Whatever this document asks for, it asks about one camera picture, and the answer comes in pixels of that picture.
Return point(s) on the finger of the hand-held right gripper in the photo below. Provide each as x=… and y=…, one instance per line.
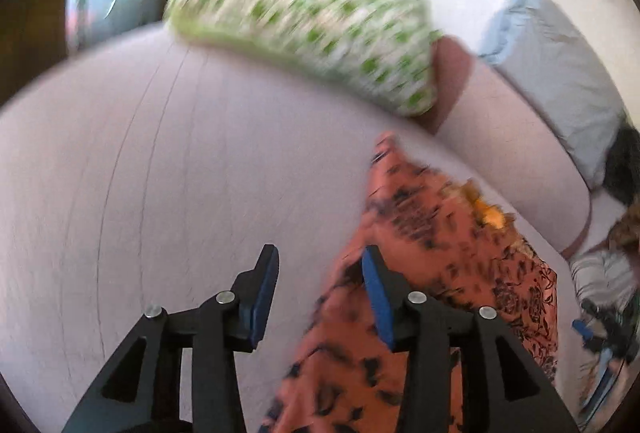
x=582, y=330

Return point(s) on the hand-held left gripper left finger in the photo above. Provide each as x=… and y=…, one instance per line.
x=263, y=298

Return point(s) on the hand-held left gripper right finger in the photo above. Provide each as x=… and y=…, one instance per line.
x=376, y=293

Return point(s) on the orange black floral garment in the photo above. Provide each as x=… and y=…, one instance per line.
x=450, y=258

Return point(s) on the white striped cloth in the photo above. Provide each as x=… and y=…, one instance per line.
x=602, y=275

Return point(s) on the brown patterned cloth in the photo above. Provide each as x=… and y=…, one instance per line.
x=627, y=233

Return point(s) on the dark fuzzy cloth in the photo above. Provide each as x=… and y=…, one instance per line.
x=625, y=163

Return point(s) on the pink bolster cushion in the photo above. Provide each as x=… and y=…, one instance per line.
x=515, y=148

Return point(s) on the grey blue pillow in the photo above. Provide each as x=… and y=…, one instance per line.
x=555, y=73

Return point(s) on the green white patterned pillow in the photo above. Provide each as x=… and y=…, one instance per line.
x=310, y=20

